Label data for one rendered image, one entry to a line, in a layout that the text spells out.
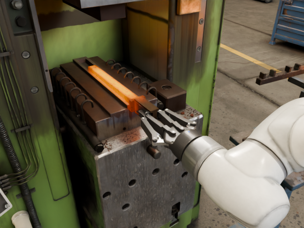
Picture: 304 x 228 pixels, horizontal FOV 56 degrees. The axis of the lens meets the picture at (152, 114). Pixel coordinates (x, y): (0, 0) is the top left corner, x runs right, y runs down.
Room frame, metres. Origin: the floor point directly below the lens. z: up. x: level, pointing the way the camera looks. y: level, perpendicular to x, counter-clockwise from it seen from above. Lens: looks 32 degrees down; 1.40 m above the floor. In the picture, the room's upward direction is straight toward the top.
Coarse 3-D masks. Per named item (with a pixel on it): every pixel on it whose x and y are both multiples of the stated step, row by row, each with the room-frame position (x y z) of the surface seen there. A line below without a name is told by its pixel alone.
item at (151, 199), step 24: (192, 120) 0.74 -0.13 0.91; (72, 144) 0.76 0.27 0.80; (120, 144) 0.62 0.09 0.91; (144, 144) 0.64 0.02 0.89; (72, 168) 0.91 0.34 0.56; (96, 168) 0.56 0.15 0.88; (120, 168) 0.60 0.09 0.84; (168, 168) 0.70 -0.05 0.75; (96, 192) 0.59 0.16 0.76; (120, 192) 0.60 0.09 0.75; (144, 192) 0.64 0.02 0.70; (168, 192) 0.70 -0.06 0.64; (192, 192) 0.76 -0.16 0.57; (96, 216) 0.68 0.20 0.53; (120, 216) 0.59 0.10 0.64; (144, 216) 0.64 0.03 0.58; (168, 216) 0.70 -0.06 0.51
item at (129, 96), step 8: (96, 72) 0.89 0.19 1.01; (104, 72) 0.89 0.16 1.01; (104, 80) 0.83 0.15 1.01; (112, 80) 0.83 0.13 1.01; (112, 88) 0.79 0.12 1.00; (120, 88) 0.77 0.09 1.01; (128, 96) 0.71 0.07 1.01; (136, 96) 0.71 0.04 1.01; (144, 96) 0.70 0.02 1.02; (144, 104) 0.65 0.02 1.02; (152, 104) 0.65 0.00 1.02; (136, 112) 0.67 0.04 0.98; (152, 112) 0.62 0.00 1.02
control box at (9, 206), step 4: (0, 192) 0.38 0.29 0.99; (0, 196) 0.37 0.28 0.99; (4, 196) 0.37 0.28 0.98; (0, 200) 0.36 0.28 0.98; (4, 200) 0.37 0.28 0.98; (8, 200) 0.37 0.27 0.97; (0, 204) 0.36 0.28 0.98; (4, 204) 0.36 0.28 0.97; (8, 204) 0.37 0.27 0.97; (0, 208) 0.36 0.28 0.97; (4, 208) 0.36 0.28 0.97; (8, 208) 0.36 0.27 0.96; (0, 212) 0.35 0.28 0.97; (4, 212) 0.35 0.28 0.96; (0, 216) 0.35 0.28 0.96
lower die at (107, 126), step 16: (64, 64) 1.01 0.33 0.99; (80, 64) 0.98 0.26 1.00; (96, 64) 1.00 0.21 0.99; (64, 80) 0.89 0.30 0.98; (80, 80) 0.87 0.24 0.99; (96, 80) 0.85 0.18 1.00; (128, 80) 0.86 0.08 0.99; (64, 96) 0.85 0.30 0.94; (80, 96) 0.77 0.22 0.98; (96, 96) 0.75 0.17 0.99; (112, 96) 0.75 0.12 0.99; (80, 112) 0.73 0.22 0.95; (96, 112) 0.68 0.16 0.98; (112, 112) 0.66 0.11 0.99; (128, 112) 0.69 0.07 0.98; (96, 128) 0.63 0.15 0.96; (112, 128) 0.66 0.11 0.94; (128, 128) 0.69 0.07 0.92
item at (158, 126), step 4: (148, 112) 0.61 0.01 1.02; (148, 116) 0.61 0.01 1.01; (148, 120) 0.60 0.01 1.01; (152, 120) 0.59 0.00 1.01; (156, 120) 0.59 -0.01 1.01; (152, 124) 0.59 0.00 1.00; (156, 124) 0.57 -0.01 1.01; (160, 124) 0.57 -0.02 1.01; (156, 128) 0.57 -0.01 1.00; (160, 128) 0.56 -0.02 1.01; (164, 128) 0.55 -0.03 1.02; (168, 128) 0.55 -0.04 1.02; (160, 132) 0.56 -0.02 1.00; (168, 132) 0.54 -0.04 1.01; (172, 132) 0.53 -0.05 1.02
